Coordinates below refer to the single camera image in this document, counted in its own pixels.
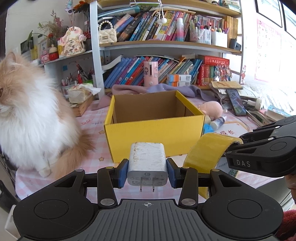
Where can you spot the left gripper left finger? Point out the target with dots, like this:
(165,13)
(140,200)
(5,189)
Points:
(109,178)

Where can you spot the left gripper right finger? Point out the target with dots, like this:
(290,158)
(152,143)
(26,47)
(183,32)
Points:
(186,179)

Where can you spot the yellow tape roll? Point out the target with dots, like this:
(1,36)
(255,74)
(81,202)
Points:
(207,153)

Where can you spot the white USB wall charger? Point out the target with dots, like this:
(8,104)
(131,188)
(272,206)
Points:
(147,165)

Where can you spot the blue sponge piece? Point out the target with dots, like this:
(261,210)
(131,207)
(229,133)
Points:
(207,129)

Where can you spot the blue white spray bottle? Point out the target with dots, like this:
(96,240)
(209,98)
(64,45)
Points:
(217,123)

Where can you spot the pink plush toy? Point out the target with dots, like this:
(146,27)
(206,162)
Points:
(212,109)

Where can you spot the beige rectangular block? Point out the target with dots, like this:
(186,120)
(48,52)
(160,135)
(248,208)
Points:
(207,120)

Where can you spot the stack of books right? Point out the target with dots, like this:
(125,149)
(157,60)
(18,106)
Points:
(266,116)

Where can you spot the white power adapter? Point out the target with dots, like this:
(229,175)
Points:
(256,104)

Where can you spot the black smartphone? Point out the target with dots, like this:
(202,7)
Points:
(236,102)

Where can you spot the yellow cardboard box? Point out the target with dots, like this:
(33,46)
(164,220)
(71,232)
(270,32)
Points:
(165,117)

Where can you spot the wooden chess box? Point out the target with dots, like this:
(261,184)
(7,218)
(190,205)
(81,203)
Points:
(80,108)

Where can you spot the brown paper envelope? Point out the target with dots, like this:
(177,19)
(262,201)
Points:
(226,85)

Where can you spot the purple pink cloth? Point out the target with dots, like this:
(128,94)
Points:
(188,91)

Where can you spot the tissue pack cloth cover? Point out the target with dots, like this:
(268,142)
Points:
(79,93)

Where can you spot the orange white fluffy cat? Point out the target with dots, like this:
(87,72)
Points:
(39,129)

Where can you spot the red dictionary books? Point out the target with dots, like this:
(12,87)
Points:
(210,68)

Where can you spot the orange white blue boxes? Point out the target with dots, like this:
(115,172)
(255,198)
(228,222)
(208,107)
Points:
(177,80)

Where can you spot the pink cylindrical device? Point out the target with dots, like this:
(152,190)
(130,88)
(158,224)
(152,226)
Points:
(151,75)

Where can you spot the white pen holder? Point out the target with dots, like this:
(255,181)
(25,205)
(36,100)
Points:
(219,39)

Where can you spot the pink doll figurine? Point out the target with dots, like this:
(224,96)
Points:
(72,42)

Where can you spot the grey wooden bookshelf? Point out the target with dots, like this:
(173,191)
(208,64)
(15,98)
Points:
(108,51)

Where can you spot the white pearl handbag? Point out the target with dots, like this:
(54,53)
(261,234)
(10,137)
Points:
(107,35)

